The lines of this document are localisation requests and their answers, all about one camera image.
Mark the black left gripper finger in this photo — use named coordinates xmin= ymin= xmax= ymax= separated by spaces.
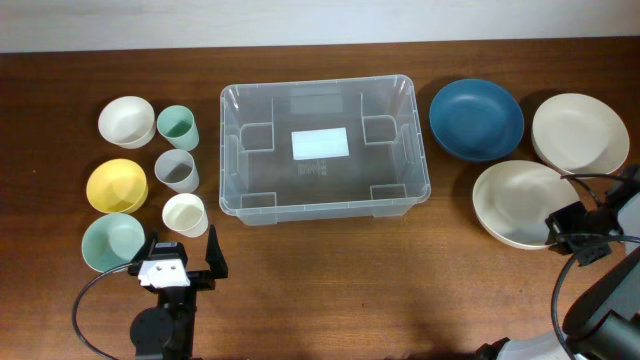
xmin=133 ymin=231 xmax=158 ymax=263
xmin=205 ymin=224 xmax=228 ymax=278

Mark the beige large bowl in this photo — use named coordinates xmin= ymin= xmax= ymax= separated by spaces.
xmin=531 ymin=93 xmax=630 ymax=174
xmin=472 ymin=160 xmax=580 ymax=250

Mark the dark blue large bowl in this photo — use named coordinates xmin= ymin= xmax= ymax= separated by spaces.
xmin=429 ymin=78 xmax=525 ymax=163

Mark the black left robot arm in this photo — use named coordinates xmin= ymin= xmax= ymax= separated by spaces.
xmin=128 ymin=226 xmax=228 ymax=359

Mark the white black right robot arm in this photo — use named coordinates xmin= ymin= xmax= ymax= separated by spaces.
xmin=472 ymin=160 xmax=639 ymax=359

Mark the mint green small bowl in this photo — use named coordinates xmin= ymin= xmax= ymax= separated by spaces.
xmin=81 ymin=213 xmax=145 ymax=273

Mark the cream white cup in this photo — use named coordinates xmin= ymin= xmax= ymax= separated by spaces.
xmin=162 ymin=193 xmax=209 ymax=238

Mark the yellow small bowl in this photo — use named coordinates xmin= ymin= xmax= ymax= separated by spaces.
xmin=86 ymin=159 xmax=149 ymax=214

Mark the grey cup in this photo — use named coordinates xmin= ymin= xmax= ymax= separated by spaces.
xmin=154 ymin=149 xmax=200 ymax=193

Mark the white small bowl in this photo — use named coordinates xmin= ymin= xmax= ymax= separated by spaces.
xmin=98 ymin=96 xmax=156 ymax=149

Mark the mint green cup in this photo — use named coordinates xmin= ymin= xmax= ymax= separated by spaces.
xmin=156 ymin=105 xmax=199 ymax=151

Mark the white label in bin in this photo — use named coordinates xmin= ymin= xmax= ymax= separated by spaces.
xmin=291 ymin=128 xmax=349 ymax=161

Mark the clear plastic storage bin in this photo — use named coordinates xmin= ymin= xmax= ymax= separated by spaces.
xmin=219 ymin=75 xmax=432 ymax=226

